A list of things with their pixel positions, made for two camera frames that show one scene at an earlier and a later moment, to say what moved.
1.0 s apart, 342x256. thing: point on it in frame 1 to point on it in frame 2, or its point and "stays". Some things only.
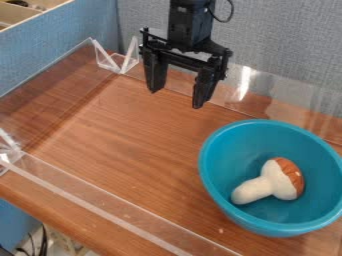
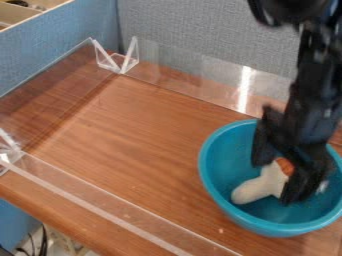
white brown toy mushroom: (281, 180) stays
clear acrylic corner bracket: (117, 62) stays
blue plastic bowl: (233, 159) stays
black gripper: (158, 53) to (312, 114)
